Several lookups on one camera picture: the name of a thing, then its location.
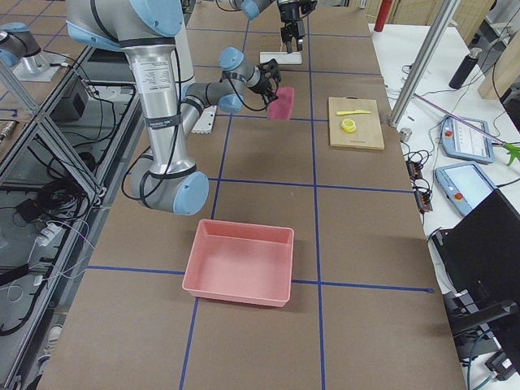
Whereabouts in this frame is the white rack tray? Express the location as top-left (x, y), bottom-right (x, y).
top-left (259, 52), bottom-right (302, 66)

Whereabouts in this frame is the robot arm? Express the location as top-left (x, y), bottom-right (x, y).
top-left (66, 1), bottom-right (281, 215)
top-left (216, 0), bottom-right (317, 54)

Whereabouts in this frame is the wooden cutting board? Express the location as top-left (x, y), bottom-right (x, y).
top-left (327, 97), bottom-right (384, 150)

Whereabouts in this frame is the near teach pendant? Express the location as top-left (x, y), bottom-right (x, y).
top-left (434, 162), bottom-right (497, 216)

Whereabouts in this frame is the teach pendant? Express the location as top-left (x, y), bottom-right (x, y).
top-left (434, 162), bottom-right (497, 216)
top-left (440, 116), bottom-right (494, 164)

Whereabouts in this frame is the far teach pendant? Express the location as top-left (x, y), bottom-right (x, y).
top-left (440, 116), bottom-right (494, 164)

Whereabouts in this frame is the red cylinder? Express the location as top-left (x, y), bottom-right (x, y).
top-left (374, 0), bottom-right (393, 33)

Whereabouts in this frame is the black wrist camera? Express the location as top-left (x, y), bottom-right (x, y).
top-left (258, 58), bottom-right (281, 82)
top-left (301, 0), bottom-right (318, 15)

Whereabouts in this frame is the pink plastic bin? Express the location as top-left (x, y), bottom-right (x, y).
top-left (182, 219), bottom-right (294, 307)

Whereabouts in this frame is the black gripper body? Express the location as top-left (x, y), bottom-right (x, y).
top-left (253, 67), bottom-right (281, 98)
top-left (277, 0), bottom-right (303, 40)

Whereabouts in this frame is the black monitor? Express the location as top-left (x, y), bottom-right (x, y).
top-left (432, 189), bottom-right (519, 367)

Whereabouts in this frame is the aluminium frame post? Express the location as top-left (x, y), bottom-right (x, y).
top-left (388, 0), bottom-right (461, 128)

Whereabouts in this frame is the metal reacher grabber stick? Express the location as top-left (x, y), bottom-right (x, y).
top-left (414, 93), bottom-right (519, 167)

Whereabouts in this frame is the black water bottle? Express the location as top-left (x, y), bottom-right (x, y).
top-left (448, 47), bottom-right (482, 89)

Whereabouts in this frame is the yellow plastic knife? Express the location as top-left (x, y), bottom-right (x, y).
top-left (336, 109), bottom-right (372, 116)

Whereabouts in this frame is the pink fleece cloth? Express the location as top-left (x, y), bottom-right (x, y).
top-left (267, 87), bottom-right (295, 120)

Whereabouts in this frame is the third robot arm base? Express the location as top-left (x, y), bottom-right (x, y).
top-left (1, 22), bottom-right (60, 82)

